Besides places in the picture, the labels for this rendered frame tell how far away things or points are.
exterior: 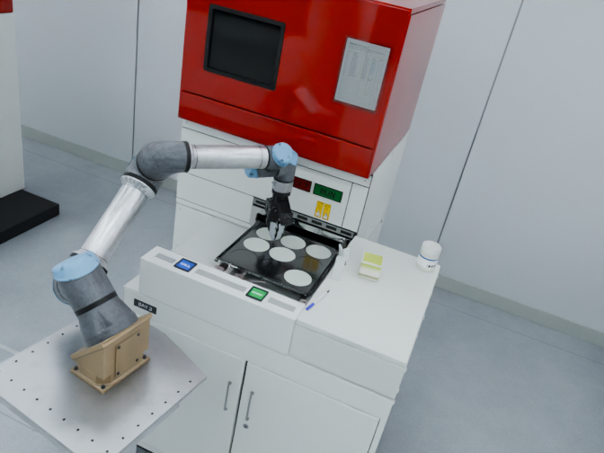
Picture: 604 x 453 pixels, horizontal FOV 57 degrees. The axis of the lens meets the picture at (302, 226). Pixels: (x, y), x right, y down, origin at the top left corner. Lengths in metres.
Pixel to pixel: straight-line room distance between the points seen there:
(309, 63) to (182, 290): 0.89
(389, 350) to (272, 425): 0.54
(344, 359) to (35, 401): 0.84
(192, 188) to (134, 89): 2.04
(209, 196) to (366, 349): 1.07
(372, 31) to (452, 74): 1.58
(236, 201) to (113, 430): 1.15
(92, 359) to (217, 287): 0.44
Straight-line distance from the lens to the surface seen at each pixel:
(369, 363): 1.69
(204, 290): 1.79
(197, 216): 2.49
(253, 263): 2.01
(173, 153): 1.70
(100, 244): 1.72
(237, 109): 2.17
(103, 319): 1.55
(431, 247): 2.07
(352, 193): 2.14
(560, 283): 3.86
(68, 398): 1.63
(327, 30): 1.98
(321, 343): 1.70
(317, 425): 1.91
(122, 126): 4.55
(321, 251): 2.17
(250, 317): 1.76
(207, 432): 2.18
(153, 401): 1.61
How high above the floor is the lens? 2.00
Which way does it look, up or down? 28 degrees down
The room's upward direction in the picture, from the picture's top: 12 degrees clockwise
